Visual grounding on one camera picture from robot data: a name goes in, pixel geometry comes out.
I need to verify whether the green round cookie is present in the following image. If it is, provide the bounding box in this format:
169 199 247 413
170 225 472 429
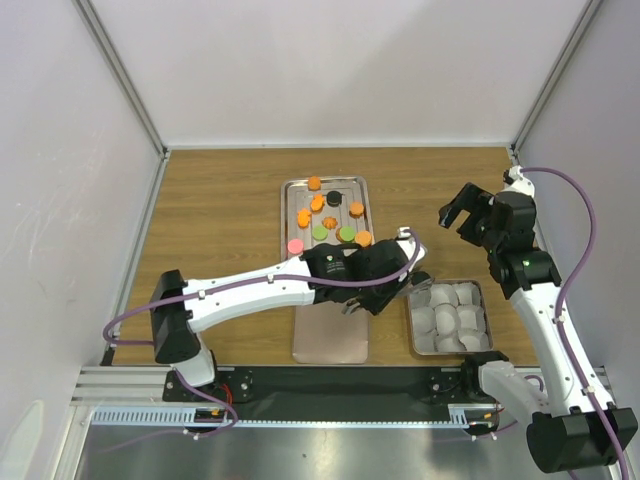
336 226 356 243
312 225 329 241

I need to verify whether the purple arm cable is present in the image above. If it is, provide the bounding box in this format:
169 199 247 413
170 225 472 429
519 165 632 480
102 227 422 436

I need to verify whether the white paper cup top middle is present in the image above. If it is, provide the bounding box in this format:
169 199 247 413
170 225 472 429
429 283 459 308

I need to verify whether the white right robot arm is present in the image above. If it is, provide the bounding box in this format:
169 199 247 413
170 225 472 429
439 167 639 479

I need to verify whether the white paper cup middle left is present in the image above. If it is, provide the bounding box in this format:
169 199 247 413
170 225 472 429
411 306 437 337

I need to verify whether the white paper cup top right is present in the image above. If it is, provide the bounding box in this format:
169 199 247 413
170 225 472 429
453 282 482 306

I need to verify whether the white slotted cable duct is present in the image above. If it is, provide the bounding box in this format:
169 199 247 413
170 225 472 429
92 405 498 429

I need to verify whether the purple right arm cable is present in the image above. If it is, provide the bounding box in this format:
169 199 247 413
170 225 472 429
519 165 632 480

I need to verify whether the orange round cookie top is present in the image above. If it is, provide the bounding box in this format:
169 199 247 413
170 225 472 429
307 176 322 191

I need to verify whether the rose gold tin lid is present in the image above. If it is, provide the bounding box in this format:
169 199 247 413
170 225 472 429
292 303 371 365

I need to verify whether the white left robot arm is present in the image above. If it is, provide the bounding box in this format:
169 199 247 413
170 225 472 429
150 236 427 400

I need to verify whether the orange round cookie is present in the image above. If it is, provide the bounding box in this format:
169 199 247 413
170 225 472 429
354 230 373 248
349 202 365 218
307 176 322 191

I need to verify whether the white paper cup centre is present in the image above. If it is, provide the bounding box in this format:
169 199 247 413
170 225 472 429
434 305 460 335

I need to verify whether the orange round cookie lower right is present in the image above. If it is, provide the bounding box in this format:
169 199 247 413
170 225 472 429
354 230 373 248

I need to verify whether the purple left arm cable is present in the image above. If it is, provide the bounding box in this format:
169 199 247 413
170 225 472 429
102 227 422 436

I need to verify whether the orange bear cookie upper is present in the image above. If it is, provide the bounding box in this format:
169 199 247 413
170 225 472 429
310 194 325 213

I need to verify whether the white paper cup bottom middle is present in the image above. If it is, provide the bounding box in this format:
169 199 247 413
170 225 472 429
434 331 465 354

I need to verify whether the pink cookie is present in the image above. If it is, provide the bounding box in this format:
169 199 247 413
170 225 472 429
287 238 305 255

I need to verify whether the silver steel tray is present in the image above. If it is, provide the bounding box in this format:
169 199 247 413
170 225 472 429
280 175 375 260

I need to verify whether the aluminium frame rail front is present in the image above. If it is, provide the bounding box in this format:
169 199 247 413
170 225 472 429
71 366 169 406

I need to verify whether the black sandwich cookie on tray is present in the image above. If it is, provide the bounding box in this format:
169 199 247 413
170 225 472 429
326 190 343 208

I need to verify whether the white paper cup bottom right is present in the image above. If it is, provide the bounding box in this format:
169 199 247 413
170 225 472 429
458 329 491 352

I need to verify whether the orange bear cookie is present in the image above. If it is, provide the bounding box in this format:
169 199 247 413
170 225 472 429
297 208 312 229
310 194 325 213

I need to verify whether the orange bear cookie lower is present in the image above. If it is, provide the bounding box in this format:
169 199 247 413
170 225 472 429
297 208 312 229

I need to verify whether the white paper cup middle right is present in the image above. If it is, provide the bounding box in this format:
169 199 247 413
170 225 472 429
457 305 486 333

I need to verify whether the white paper cup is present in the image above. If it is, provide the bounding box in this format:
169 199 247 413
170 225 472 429
457 305 486 333
458 329 491 352
434 331 465 354
411 306 437 337
413 332 437 355
429 283 459 308
434 305 460 335
453 282 482 306

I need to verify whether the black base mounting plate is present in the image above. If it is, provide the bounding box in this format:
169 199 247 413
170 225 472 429
163 365 501 416

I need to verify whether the white paper cup bottom left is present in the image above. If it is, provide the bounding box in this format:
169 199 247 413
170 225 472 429
413 332 437 355

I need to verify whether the orange flower cookie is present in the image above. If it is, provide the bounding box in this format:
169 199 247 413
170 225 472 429
322 217 338 230

